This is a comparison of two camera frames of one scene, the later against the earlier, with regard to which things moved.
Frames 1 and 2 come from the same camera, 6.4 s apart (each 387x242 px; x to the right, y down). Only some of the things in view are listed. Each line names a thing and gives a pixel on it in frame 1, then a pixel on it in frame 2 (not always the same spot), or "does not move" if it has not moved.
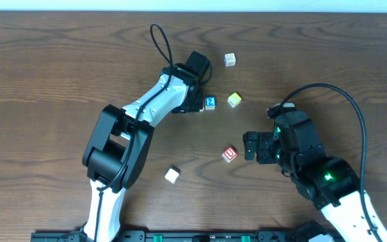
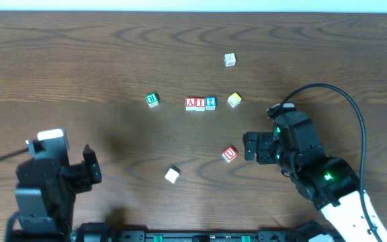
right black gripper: [259, 146] does not move
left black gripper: [193, 104] to [88, 170]
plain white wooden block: [171, 175] does not move
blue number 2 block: [209, 103] does not move
